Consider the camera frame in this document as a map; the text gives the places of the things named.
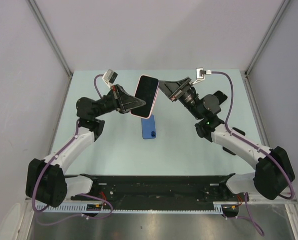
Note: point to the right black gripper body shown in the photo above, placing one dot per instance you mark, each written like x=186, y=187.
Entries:
x=185, y=97

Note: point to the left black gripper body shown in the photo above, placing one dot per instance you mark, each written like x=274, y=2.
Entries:
x=112, y=102

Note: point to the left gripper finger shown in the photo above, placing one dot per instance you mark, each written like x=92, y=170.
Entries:
x=127, y=107
x=128, y=99

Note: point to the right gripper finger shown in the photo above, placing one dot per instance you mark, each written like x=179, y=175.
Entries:
x=174, y=83
x=171, y=90

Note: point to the blue phone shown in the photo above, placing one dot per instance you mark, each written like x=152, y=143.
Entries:
x=148, y=128

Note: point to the black phone case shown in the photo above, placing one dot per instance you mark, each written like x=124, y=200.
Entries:
x=220, y=96

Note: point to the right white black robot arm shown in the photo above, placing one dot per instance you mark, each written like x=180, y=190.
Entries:
x=273, y=173

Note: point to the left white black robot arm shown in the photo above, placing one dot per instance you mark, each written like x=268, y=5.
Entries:
x=46, y=181

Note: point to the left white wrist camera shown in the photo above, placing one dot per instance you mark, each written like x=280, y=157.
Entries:
x=109, y=77

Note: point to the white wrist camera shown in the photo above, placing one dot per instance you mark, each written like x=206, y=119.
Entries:
x=109, y=77
x=200, y=75

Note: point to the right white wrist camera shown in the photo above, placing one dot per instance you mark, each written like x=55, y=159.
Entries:
x=200, y=75

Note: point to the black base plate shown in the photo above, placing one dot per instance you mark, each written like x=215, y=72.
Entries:
x=162, y=193

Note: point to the left aluminium frame post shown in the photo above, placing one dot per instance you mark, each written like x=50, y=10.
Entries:
x=38, y=15

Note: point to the aluminium frame post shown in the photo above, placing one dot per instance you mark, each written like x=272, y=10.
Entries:
x=38, y=15
x=268, y=35

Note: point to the right aluminium frame post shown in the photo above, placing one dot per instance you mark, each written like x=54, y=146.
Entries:
x=268, y=35

